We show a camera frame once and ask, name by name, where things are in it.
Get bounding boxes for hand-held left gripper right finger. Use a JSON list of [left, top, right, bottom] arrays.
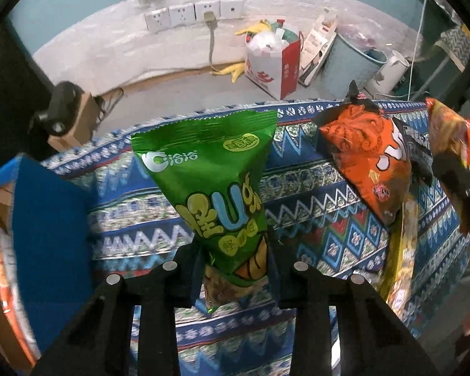
[[267, 231, 439, 376]]

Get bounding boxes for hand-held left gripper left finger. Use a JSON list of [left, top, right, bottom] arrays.
[[31, 239, 208, 376]]

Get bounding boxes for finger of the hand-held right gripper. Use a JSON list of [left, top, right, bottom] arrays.
[[433, 159, 470, 243]]

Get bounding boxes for orange snack packet green trim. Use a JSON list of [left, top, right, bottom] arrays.
[[425, 98, 470, 239]]

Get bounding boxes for blue cardboard box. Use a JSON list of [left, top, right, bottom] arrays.
[[0, 154, 95, 373]]

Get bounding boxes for red transparent snack packet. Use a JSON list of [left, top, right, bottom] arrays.
[[0, 223, 37, 362]]

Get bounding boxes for black snack packet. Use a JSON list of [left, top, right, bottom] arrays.
[[399, 123, 434, 185]]

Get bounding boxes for blue patterned blanket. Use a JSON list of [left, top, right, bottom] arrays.
[[39, 100, 470, 376]]

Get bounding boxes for large orange snack bag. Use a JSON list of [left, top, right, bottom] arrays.
[[313, 80, 413, 227]]

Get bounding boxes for gold snack packet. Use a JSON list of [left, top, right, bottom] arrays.
[[380, 200, 418, 315]]

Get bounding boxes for white electric kettle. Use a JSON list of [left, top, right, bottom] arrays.
[[366, 50, 410, 95]]

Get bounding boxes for grey-blue trash bin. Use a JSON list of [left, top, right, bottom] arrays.
[[323, 23, 389, 95]]

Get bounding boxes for small brown cardboard box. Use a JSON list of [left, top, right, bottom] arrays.
[[48, 92, 99, 152]]

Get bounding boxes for white printed carton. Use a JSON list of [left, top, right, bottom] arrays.
[[298, 8, 340, 87]]

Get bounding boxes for red white shopping bag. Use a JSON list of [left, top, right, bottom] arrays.
[[245, 19, 302, 101]]

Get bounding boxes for yellow banana peel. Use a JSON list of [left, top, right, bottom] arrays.
[[235, 19, 272, 36], [211, 62, 247, 83]]

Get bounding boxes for white hanging cable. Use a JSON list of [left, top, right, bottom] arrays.
[[407, 0, 430, 99]]

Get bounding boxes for black floor cables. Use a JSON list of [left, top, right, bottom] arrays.
[[95, 87, 125, 113]]

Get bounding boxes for grey plug with cable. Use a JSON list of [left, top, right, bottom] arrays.
[[203, 11, 221, 72]]

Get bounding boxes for white wall socket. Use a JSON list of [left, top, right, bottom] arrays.
[[145, 8, 170, 34], [169, 4, 196, 28], [195, 1, 222, 23], [220, 0, 246, 20]]

